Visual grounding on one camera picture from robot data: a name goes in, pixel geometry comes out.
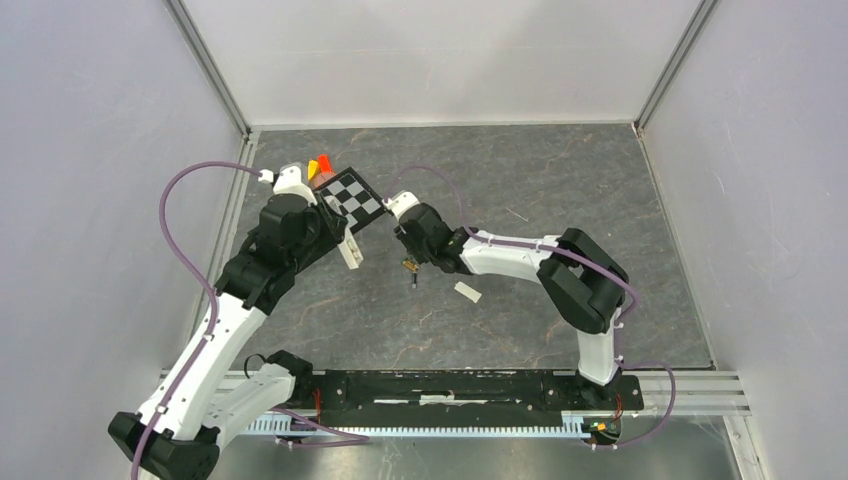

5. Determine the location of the white remote control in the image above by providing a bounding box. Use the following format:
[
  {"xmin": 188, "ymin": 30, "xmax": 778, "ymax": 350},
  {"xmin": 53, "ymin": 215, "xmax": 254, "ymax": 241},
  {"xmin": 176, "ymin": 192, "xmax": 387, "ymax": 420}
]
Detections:
[{"xmin": 337, "ymin": 234, "xmax": 364, "ymax": 270}]

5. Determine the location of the white battery cover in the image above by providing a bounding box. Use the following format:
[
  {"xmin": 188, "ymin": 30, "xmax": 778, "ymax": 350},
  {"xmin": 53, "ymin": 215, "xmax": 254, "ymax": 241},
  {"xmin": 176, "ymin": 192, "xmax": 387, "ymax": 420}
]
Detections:
[{"xmin": 454, "ymin": 281, "xmax": 482, "ymax": 303}]

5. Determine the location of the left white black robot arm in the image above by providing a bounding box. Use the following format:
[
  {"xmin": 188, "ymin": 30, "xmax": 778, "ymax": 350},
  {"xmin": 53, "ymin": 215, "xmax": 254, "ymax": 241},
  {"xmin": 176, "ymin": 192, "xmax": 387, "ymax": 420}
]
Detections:
[{"xmin": 108, "ymin": 193, "xmax": 361, "ymax": 479}]

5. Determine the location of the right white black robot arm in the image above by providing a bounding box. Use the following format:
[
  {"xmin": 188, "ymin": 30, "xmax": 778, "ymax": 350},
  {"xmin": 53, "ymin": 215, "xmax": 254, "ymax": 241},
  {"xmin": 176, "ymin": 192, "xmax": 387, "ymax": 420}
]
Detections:
[{"xmin": 389, "ymin": 201, "xmax": 628, "ymax": 408}]

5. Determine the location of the checkerboard calibration plate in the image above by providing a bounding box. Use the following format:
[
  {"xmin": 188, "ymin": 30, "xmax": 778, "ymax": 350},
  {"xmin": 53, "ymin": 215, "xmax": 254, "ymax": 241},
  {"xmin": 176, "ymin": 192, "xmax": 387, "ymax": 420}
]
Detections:
[{"xmin": 317, "ymin": 167, "xmax": 386, "ymax": 235}]

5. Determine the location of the red toy block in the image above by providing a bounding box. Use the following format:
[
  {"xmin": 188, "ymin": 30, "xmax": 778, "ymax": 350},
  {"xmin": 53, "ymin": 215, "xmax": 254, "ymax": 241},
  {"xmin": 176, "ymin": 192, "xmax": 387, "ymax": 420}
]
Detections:
[{"xmin": 316, "ymin": 154, "xmax": 335, "ymax": 174}]

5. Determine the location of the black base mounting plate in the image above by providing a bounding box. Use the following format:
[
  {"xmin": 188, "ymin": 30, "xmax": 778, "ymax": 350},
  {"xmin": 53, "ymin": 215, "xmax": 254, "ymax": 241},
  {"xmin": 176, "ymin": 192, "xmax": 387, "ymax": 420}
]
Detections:
[{"xmin": 284, "ymin": 369, "xmax": 645, "ymax": 428}]

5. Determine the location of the white slotted cable duct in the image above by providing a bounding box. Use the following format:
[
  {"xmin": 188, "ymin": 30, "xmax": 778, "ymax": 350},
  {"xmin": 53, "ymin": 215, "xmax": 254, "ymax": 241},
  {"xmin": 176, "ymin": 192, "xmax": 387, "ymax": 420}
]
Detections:
[{"xmin": 242, "ymin": 411, "xmax": 621, "ymax": 441}]

